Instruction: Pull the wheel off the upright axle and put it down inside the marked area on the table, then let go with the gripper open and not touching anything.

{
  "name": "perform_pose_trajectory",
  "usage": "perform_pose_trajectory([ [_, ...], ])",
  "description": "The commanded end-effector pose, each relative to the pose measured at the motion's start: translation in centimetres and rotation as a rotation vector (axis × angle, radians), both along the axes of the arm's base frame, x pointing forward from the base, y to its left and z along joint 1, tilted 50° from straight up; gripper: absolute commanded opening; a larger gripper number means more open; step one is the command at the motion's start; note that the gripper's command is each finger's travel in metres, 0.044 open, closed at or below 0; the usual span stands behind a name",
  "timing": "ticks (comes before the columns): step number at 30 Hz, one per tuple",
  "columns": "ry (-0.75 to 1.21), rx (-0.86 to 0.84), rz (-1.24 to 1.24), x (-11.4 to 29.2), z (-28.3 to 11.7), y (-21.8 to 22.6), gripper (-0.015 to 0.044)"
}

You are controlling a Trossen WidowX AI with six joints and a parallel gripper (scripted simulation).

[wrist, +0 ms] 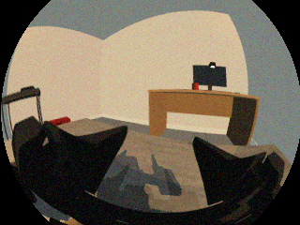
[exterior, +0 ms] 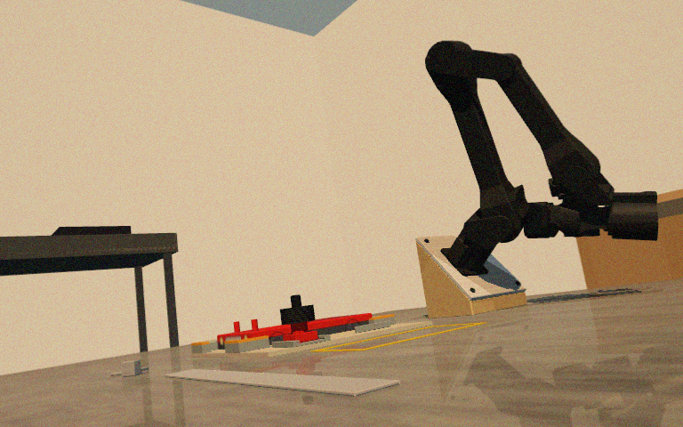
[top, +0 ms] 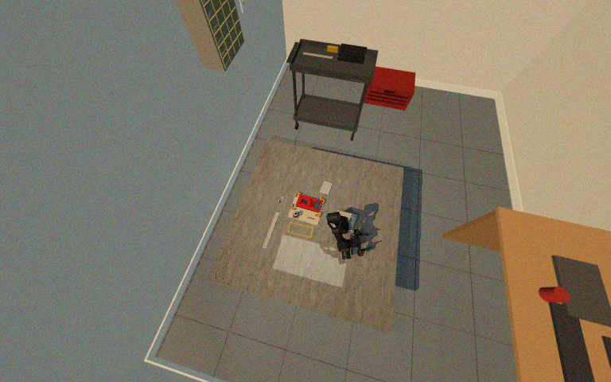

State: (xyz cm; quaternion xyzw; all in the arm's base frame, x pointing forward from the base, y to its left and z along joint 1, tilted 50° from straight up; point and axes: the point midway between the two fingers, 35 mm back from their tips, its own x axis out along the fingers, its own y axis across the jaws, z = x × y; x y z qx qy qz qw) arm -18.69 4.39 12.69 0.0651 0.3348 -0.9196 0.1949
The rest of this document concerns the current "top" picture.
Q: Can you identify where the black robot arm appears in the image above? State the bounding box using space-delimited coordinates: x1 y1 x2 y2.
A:
326 212 361 259

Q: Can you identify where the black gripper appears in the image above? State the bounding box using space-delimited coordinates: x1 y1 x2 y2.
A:
348 228 371 256

